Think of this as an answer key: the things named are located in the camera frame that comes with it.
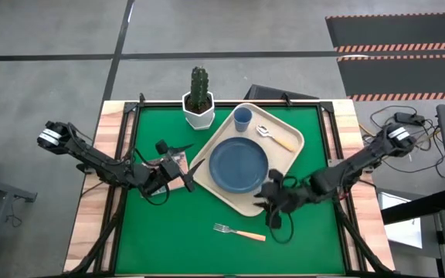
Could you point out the black mat with orange stripes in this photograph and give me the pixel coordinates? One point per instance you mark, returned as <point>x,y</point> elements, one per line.
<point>400,75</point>
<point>396,31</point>

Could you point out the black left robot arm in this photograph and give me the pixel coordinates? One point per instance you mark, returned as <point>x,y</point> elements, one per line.
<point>99,162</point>

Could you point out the blue cup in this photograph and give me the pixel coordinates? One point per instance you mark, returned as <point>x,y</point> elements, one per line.
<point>242,117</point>

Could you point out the green cactus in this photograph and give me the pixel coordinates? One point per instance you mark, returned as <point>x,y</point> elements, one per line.
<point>199,87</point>

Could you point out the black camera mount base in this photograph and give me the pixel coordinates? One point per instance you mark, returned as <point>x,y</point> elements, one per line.
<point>272,92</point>

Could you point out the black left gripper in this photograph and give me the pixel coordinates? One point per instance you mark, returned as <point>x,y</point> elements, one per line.
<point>164,171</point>

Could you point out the black power adapter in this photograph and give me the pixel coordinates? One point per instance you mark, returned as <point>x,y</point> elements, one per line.
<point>408,117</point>

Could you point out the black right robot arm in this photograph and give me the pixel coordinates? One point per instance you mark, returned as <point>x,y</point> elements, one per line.
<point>346,170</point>

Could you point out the blue plate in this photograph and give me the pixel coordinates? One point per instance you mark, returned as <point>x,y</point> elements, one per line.
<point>238,164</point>

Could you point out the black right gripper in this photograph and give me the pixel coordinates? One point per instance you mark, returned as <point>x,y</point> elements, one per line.
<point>292,197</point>

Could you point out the beige tray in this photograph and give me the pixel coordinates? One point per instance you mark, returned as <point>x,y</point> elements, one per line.
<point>284,129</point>

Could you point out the white paper sheet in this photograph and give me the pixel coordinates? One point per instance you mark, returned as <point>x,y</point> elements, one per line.
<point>400,228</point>

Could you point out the white plant pot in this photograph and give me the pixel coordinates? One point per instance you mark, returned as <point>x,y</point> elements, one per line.
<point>198,119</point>

